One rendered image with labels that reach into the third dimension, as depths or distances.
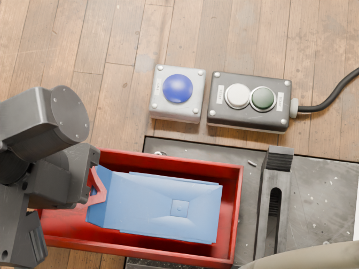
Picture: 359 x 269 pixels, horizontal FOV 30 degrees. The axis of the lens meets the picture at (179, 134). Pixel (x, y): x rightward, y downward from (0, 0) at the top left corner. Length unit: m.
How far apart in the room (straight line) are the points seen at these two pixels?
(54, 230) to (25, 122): 0.29
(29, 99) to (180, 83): 0.31
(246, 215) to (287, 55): 0.23
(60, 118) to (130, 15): 0.38
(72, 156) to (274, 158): 0.24
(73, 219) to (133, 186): 0.10
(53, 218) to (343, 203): 0.37
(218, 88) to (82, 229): 0.25
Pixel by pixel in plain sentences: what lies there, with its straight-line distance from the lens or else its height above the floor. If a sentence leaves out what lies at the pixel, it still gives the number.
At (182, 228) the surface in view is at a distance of 0.80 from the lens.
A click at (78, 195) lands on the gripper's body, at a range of 0.70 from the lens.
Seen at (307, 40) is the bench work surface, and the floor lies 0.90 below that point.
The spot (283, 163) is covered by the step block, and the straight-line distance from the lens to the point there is 0.80.
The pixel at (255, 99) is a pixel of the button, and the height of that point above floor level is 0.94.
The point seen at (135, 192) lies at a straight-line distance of 0.82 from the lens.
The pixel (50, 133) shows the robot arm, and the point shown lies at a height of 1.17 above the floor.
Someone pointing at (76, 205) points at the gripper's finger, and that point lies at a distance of 0.74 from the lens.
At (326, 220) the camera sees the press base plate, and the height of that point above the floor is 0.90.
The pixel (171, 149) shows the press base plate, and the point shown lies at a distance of 0.88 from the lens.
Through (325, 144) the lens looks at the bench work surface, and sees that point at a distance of 0.90.
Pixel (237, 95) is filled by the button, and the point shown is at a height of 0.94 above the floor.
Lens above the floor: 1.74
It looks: 71 degrees down
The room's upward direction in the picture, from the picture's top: 2 degrees counter-clockwise
